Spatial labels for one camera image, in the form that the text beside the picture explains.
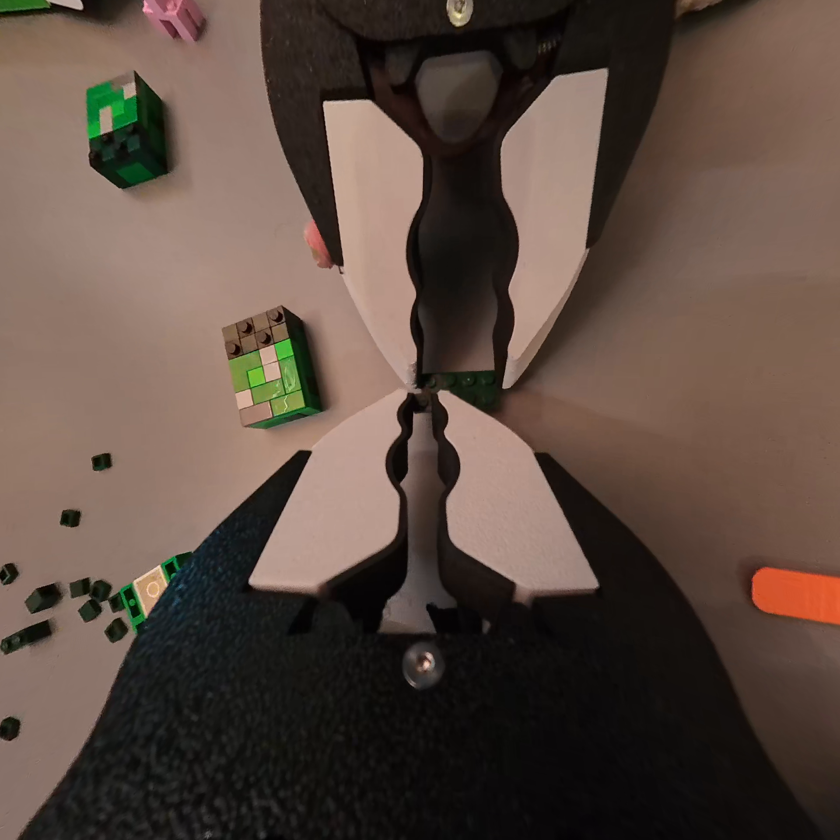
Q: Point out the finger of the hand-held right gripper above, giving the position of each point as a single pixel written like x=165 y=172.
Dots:
x=551 y=197
x=374 y=216

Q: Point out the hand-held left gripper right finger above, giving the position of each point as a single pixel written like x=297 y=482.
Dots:
x=518 y=518

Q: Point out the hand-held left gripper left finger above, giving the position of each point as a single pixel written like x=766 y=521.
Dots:
x=334 y=518

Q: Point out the dark green brick plate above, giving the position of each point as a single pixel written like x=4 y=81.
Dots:
x=472 y=387

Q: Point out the small green brick assembly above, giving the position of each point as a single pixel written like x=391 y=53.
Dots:
x=272 y=374

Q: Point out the person's right forearm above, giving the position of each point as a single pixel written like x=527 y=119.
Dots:
x=702 y=5

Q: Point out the green building set box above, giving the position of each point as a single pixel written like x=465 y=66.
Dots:
x=26 y=4

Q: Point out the person's right hand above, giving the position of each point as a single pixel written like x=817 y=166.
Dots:
x=316 y=246

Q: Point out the pink brick pig figure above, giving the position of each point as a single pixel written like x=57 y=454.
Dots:
x=174 y=16

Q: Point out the green brick cube head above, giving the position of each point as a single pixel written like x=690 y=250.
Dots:
x=124 y=131

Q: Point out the orange brick separator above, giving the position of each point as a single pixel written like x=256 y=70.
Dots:
x=800 y=596

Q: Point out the scattered small green bricks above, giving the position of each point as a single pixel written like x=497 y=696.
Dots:
x=43 y=597

